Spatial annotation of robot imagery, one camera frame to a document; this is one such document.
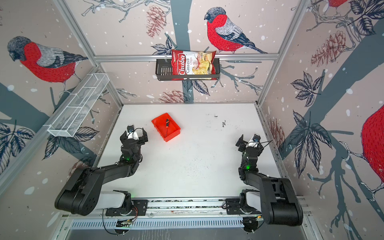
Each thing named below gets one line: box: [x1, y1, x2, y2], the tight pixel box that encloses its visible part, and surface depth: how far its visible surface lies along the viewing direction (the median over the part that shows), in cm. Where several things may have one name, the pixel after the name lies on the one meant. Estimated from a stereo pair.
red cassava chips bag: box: [171, 49, 218, 81], surface depth 90 cm
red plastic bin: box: [151, 112, 181, 142], surface depth 106 cm
